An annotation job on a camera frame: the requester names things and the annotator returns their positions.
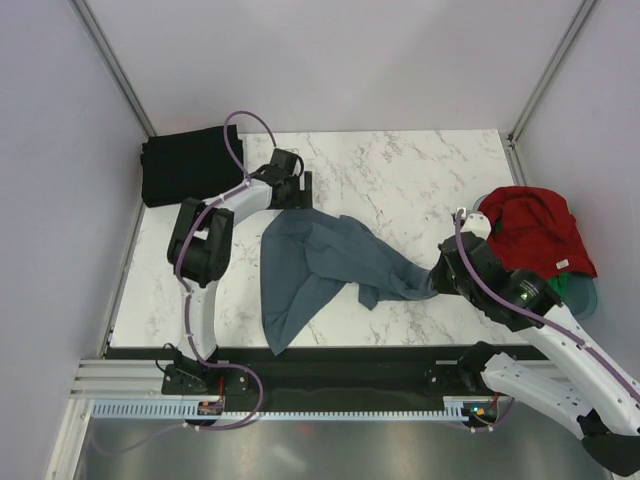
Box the blue-grey t-shirt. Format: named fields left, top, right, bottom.
left=260, top=209, right=436, bottom=355

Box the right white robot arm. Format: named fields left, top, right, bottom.
left=432, top=233, right=639, bottom=477

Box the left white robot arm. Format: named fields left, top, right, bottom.
left=162, top=148, right=313, bottom=395

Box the folded black t-shirt stack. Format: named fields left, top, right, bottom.
left=140, top=125, right=243, bottom=208

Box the red t-shirt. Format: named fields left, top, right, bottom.
left=477, top=185, right=599, bottom=279

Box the green t-shirt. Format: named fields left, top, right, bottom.
left=547, top=272, right=571, bottom=301

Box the teal plastic basket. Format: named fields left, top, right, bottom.
left=472, top=197, right=600, bottom=319

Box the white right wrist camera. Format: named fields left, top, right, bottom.
left=453, top=208, right=492, bottom=250

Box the white slotted cable duct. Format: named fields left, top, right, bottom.
left=91, top=399, right=492, bottom=422

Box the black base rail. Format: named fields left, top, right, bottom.
left=159, top=344, right=581, bottom=414

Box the left aluminium frame post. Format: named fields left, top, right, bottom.
left=69, top=0, right=156, bottom=137

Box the aluminium frame post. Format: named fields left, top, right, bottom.
left=507, top=0, right=599, bottom=145
left=69, top=0, right=156, bottom=137

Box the aluminium front frame profile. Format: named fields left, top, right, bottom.
left=70, top=360, right=164, bottom=399

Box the right aluminium frame post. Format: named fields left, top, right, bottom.
left=507, top=0, right=599, bottom=145

